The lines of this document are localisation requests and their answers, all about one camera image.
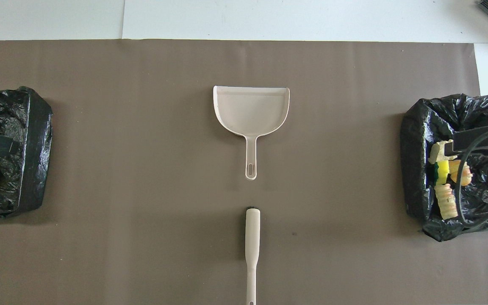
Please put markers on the yellowish foam chunk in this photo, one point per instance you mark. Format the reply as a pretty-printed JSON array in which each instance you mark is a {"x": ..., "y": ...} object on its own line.
[
  {"x": 447, "y": 202},
  {"x": 466, "y": 174},
  {"x": 438, "y": 152}
]

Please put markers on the yellow and green sponge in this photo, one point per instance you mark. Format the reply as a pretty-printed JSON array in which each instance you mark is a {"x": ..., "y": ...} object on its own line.
[{"x": 442, "y": 173}]

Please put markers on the pale pink plastic dustpan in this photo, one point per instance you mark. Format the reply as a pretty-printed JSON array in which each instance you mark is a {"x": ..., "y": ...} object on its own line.
[{"x": 250, "y": 110}]

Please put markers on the bin with crumpled black bag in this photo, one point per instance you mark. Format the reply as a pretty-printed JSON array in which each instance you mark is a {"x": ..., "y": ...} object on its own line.
[{"x": 417, "y": 169}]

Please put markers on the brown paper table mat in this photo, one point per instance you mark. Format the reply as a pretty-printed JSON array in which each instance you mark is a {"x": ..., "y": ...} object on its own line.
[{"x": 142, "y": 233}]

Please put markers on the bin with smooth black bag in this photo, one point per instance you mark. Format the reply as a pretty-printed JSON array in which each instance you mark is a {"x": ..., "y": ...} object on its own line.
[{"x": 32, "y": 148}]

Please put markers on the beige hand brush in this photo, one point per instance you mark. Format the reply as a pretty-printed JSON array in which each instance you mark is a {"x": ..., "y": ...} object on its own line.
[{"x": 252, "y": 237}]

